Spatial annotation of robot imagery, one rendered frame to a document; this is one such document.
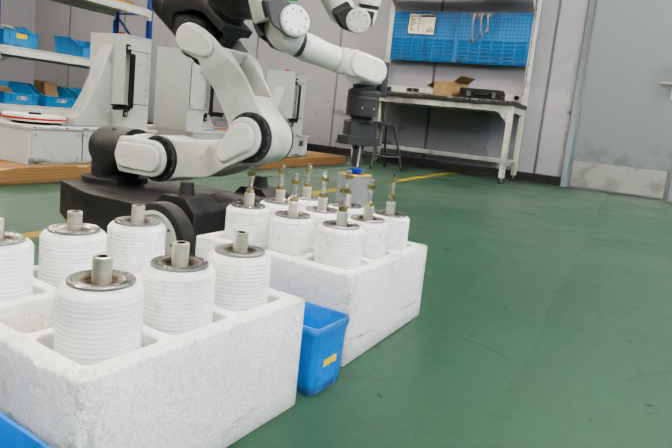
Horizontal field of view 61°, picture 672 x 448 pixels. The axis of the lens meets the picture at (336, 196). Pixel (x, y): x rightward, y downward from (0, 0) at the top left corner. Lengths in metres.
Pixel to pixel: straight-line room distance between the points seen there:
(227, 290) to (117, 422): 0.24
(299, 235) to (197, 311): 0.44
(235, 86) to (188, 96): 2.25
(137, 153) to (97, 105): 1.71
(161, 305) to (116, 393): 0.13
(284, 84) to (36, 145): 2.46
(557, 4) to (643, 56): 0.96
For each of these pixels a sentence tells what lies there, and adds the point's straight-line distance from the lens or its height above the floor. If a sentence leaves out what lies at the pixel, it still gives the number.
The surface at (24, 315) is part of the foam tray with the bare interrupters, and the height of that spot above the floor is 0.16.
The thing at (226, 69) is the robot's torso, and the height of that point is 0.56.
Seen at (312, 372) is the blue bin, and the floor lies 0.04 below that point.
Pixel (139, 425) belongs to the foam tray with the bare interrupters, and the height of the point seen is 0.10.
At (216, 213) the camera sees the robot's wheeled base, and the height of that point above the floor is 0.17.
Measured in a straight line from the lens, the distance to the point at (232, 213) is 1.23.
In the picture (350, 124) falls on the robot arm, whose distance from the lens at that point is 1.53.
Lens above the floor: 0.47
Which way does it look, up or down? 8 degrees down
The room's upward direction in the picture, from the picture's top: 6 degrees clockwise
